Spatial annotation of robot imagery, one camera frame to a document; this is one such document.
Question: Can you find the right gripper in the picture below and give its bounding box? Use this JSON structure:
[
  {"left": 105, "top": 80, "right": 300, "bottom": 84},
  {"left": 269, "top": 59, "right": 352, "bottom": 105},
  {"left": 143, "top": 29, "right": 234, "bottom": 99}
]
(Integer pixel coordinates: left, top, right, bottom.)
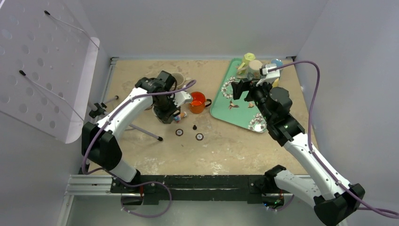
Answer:
[{"left": 231, "top": 77, "right": 274, "bottom": 123}]

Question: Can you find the dark teal mug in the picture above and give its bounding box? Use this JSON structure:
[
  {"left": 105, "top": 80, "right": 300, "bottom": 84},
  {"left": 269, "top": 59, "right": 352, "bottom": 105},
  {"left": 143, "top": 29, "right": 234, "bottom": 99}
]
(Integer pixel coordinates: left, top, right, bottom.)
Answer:
[{"left": 158, "top": 114, "right": 180, "bottom": 124}]

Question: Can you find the beige dragon print mug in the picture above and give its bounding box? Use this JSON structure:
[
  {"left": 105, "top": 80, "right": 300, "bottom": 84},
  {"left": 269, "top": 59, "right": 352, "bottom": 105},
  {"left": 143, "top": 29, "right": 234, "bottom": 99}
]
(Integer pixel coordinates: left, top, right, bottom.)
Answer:
[{"left": 245, "top": 59, "right": 263, "bottom": 80}]

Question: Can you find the cream mug with coral print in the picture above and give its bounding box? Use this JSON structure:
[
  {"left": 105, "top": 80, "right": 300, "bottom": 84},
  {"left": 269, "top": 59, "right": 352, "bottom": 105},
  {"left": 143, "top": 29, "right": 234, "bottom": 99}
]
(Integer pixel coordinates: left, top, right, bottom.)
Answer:
[{"left": 171, "top": 73, "right": 192, "bottom": 90}]

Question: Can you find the orange mug black handle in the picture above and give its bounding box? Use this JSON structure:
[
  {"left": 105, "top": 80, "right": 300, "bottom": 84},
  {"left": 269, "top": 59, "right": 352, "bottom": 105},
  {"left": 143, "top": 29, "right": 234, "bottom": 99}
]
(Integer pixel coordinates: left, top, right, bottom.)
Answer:
[{"left": 189, "top": 91, "right": 212, "bottom": 114}]

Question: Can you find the yellow mug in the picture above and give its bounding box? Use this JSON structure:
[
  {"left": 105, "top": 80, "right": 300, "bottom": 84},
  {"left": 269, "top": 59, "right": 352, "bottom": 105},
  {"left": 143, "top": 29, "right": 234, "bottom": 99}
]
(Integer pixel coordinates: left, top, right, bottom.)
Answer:
[{"left": 272, "top": 79, "right": 279, "bottom": 88}]

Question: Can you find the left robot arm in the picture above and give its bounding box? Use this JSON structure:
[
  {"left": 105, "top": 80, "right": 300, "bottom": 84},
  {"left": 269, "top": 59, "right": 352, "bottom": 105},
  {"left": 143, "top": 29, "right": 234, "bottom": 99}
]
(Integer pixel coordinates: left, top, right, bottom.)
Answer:
[{"left": 81, "top": 71, "right": 192, "bottom": 193}]

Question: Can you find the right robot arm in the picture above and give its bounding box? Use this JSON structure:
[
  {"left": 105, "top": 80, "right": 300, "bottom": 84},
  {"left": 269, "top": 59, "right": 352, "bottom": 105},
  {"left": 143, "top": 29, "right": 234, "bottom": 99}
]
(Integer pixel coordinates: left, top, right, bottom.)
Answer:
[{"left": 231, "top": 79, "right": 365, "bottom": 226}]

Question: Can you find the lime green mug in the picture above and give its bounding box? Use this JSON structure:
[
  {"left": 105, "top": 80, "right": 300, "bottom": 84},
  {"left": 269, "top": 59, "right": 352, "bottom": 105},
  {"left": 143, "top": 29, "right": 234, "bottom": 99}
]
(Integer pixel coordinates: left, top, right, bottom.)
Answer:
[{"left": 237, "top": 53, "right": 256, "bottom": 74}]

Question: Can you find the blue mug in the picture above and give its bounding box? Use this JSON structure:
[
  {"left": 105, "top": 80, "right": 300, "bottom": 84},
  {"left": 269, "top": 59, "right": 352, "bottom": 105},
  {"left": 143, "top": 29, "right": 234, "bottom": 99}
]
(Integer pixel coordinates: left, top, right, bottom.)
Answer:
[{"left": 271, "top": 59, "right": 283, "bottom": 67}]

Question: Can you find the ice cream cone toy figure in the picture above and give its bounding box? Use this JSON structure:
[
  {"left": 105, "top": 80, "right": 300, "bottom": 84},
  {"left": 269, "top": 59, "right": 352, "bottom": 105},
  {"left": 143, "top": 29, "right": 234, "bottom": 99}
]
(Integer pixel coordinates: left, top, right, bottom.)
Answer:
[{"left": 174, "top": 112, "right": 187, "bottom": 123}]

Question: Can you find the green floral tray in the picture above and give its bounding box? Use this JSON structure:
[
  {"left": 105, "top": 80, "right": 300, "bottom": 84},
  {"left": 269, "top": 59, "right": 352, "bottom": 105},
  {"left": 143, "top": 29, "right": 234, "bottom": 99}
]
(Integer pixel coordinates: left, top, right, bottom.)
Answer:
[{"left": 210, "top": 58, "right": 266, "bottom": 133}]

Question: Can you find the white perforated panel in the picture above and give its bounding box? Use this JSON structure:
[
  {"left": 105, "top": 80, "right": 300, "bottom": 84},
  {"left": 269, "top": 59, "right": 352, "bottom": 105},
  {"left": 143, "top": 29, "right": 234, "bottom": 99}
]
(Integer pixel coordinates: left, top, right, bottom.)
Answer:
[{"left": 0, "top": 0, "right": 100, "bottom": 144}]

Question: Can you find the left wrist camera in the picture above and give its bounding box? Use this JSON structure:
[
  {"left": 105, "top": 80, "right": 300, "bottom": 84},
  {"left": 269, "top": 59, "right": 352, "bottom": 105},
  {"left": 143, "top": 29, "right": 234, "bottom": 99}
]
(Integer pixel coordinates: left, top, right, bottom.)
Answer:
[{"left": 173, "top": 91, "right": 193, "bottom": 107}]

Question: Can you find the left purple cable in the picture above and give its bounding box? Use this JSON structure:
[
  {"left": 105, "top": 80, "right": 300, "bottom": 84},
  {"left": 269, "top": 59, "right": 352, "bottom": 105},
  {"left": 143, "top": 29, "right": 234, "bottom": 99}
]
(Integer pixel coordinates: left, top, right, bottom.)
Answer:
[{"left": 81, "top": 79, "right": 197, "bottom": 218}]

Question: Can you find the purple cable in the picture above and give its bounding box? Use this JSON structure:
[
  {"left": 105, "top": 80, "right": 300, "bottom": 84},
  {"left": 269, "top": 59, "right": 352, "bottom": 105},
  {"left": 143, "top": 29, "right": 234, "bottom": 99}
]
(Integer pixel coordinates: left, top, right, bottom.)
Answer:
[
  {"left": 81, "top": 79, "right": 197, "bottom": 218},
  {"left": 268, "top": 60, "right": 399, "bottom": 219}
]

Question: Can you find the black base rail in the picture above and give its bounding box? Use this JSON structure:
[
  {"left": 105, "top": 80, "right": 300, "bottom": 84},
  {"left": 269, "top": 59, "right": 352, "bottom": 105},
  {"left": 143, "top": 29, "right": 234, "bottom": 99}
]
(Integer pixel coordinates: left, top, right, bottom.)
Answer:
[{"left": 110, "top": 175, "right": 288, "bottom": 205}]

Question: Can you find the aluminium frame rail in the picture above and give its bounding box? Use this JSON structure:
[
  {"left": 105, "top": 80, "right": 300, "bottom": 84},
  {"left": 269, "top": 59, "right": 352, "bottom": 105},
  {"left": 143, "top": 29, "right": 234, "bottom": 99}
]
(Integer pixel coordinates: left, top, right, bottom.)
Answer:
[{"left": 64, "top": 174, "right": 312, "bottom": 196}]

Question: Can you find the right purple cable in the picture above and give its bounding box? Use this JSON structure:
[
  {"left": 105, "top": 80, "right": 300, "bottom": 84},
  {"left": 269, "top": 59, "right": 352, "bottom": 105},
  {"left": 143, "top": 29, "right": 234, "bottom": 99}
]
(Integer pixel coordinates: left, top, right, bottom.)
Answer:
[{"left": 268, "top": 60, "right": 399, "bottom": 219}]

